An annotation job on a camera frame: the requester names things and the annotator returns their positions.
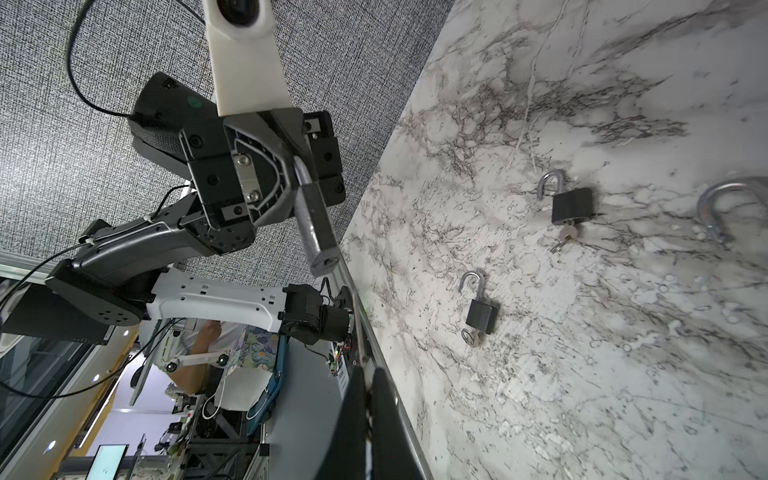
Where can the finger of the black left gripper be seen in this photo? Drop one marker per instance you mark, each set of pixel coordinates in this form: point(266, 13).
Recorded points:
point(319, 130)
point(264, 146)

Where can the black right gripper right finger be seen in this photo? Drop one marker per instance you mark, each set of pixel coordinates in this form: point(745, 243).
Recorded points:
point(391, 454)

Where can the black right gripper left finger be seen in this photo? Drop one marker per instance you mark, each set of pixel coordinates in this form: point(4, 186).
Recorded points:
point(346, 455)

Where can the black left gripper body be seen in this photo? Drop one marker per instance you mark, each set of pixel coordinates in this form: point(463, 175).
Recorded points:
point(225, 225)

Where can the black padlock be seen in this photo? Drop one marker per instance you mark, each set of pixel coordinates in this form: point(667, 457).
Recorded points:
point(482, 314)
point(570, 208)
point(319, 241)

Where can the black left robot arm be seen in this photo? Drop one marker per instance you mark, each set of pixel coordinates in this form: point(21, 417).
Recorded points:
point(124, 275)

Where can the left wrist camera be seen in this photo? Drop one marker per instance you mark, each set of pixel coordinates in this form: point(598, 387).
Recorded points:
point(246, 66)

